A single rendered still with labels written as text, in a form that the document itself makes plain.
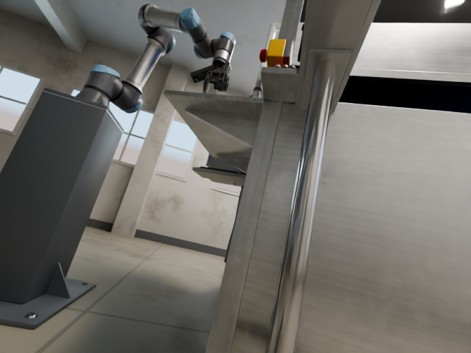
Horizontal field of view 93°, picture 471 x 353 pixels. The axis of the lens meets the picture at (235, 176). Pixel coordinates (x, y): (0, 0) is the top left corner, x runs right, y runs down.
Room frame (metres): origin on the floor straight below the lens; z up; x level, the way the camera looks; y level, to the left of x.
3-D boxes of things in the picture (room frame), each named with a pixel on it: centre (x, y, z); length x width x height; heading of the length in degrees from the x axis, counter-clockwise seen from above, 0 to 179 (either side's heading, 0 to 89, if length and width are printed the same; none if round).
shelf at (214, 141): (1.07, 0.03, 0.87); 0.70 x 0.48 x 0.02; 166
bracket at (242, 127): (0.83, 0.11, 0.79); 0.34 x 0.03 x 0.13; 76
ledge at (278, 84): (0.59, -0.08, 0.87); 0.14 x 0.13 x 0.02; 76
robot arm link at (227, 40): (0.86, 0.19, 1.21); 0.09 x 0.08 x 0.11; 64
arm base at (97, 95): (0.97, 0.73, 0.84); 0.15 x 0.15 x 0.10
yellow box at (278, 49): (0.61, -0.05, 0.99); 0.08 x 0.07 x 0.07; 76
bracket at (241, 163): (1.31, -0.02, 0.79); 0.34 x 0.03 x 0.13; 76
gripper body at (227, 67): (0.85, 0.18, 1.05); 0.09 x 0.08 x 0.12; 76
